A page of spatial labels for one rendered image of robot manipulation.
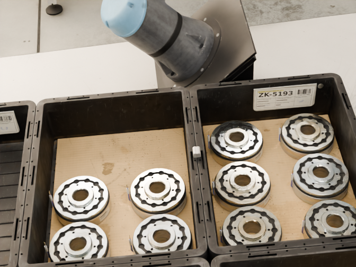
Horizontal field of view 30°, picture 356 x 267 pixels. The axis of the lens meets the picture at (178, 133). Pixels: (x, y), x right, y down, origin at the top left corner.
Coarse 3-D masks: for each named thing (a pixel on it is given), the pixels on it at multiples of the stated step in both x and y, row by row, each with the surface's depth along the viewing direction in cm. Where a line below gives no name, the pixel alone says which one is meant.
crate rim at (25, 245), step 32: (96, 96) 130; (128, 96) 130; (192, 128) 123; (32, 160) 120; (192, 160) 119; (32, 192) 114; (192, 192) 112; (128, 256) 104; (160, 256) 104; (192, 256) 103
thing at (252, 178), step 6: (234, 174) 123; (240, 174) 123; (246, 174) 123; (252, 174) 122; (234, 180) 122; (252, 180) 121; (234, 186) 121; (240, 186) 121; (246, 186) 120; (252, 186) 120
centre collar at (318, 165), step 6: (318, 162) 124; (312, 168) 123; (324, 168) 123; (330, 168) 122; (312, 174) 122; (330, 174) 121; (312, 180) 121; (318, 180) 121; (324, 180) 120; (330, 180) 121
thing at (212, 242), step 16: (256, 80) 131; (272, 80) 131; (288, 80) 130; (304, 80) 130; (320, 80) 131; (336, 80) 130; (192, 96) 129; (192, 112) 126; (352, 112) 123; (352, 128) 120; (208, 192) 112; (208, 208) 111; (208, 224) 107; (208, 240) 105; (304, 240) 104; (320, 240) 104; (336, 240) 104; (352, 240) 104
